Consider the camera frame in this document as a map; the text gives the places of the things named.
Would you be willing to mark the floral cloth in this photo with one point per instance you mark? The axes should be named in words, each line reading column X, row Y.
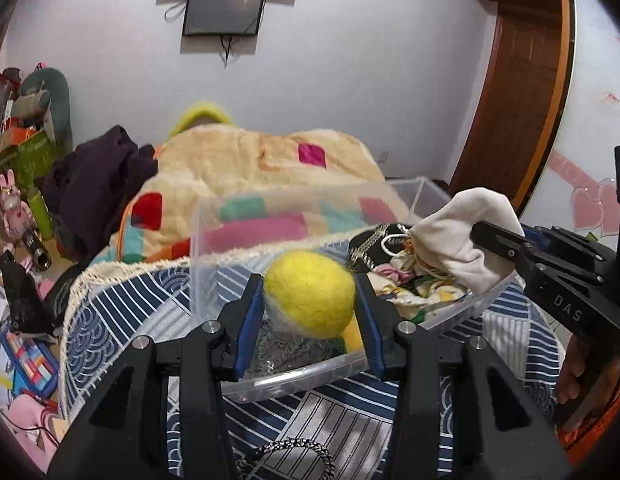
column 425, row 290

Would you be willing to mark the colourful blue box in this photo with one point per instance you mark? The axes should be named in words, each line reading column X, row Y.
column 32, row 367

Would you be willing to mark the yellow plush pillow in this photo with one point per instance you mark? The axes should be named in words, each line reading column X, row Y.
column 202, row 112

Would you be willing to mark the green bottle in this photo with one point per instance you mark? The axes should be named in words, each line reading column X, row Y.
column 40, row 212

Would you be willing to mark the pink bunny toy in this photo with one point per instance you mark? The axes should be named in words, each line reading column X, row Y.
column 13, row 205

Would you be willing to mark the grey plush toy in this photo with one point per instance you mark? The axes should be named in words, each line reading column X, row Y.
column 57, row 95

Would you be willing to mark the grey glitter cloth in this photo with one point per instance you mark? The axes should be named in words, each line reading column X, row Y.
column 300, row 352

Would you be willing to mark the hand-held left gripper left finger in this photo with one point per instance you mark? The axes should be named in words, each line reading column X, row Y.
column 249, row 322

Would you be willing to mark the black bag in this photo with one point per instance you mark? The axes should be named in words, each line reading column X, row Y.
column 24, row 295

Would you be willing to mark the wooden door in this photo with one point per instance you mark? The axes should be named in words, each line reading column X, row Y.
column 520, row 90

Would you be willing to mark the clear plastic box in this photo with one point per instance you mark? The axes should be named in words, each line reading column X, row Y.
column 270, row 220

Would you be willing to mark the pink cloth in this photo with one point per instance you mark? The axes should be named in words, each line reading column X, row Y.
column 29, row 425

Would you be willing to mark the green cardboard box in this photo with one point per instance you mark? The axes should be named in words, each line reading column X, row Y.
column 32, row 155

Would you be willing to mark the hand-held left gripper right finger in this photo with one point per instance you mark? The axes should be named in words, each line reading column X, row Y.
column 368, row 322

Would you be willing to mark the dark purple garment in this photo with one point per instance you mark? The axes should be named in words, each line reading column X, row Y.
column 94, row 175

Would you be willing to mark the yellow felt ball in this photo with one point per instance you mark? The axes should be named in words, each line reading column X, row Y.
column 310, row 294

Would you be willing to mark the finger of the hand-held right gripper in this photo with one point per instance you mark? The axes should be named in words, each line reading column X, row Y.
column 497, row 241

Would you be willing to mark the black flashlight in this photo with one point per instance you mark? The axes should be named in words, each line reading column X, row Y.
column 37, row 252

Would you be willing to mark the orange cloth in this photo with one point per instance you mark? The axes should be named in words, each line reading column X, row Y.
column 610, row 420

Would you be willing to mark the wall monitor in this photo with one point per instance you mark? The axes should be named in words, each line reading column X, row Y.
column 223, row 10

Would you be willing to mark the yellow sponge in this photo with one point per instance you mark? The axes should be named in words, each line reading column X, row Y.
column 354, row 337

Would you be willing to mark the wall outlet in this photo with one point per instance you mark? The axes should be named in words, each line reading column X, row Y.
column 383, row 156

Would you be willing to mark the cream patchwork fleece blanket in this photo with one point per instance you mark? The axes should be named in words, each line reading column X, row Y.
column 214, row 165

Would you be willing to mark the person's right hand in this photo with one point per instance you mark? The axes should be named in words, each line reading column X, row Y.
column 570, row 377

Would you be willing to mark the blue patterned blanket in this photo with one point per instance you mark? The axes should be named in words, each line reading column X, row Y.
column 114, row 320

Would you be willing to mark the white cloth pouch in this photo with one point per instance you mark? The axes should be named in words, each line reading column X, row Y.
column 455, row 240

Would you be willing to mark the white wardrobe door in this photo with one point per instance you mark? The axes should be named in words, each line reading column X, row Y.
column 595, row 110

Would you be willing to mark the black sequin pouch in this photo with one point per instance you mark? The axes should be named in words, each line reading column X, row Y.
column 375, row 245

